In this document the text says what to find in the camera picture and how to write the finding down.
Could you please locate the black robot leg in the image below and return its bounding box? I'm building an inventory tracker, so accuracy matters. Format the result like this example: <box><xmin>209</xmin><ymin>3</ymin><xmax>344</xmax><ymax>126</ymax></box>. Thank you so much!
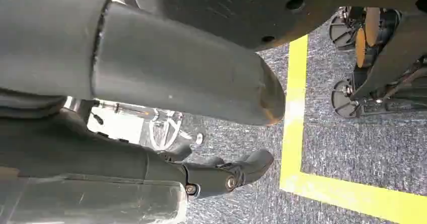
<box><xmin>103</xmin><ymin>0</ymin><xmax>427</xmax><ymax>52</ymax></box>

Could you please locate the yellow floor tape square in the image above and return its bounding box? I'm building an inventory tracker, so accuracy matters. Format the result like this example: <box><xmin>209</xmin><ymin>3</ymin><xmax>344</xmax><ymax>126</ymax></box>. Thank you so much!
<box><xmin>279</xmin><ymin>34</ymin><xmax>427</xmax><ymax>224</ymax></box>

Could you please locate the black robot foot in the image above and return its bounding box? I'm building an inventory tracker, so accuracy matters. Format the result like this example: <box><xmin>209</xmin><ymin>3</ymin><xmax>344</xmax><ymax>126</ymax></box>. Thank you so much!
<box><xmin>330</xmin><ymin>12</ymin><xmax>427</xmax><ymax>120</ymax></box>
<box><xmin>328</xmin><ymin>6</ymin><xmax>403</xmax><ymax>68</ymax></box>

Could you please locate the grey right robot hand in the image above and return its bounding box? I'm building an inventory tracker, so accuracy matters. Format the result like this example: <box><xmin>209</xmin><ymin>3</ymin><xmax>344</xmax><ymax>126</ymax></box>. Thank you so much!
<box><xmin>0</xmin><ymin>0</ymin><xmax>286</xmax><ymax>224</ymax></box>

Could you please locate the white star chair base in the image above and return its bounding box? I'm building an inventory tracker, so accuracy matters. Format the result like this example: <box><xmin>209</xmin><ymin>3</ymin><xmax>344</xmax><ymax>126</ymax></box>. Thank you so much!
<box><xmin>148</xmin><ymin>110</ymin><xmax>205</xmax><ymax>152</ymax></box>

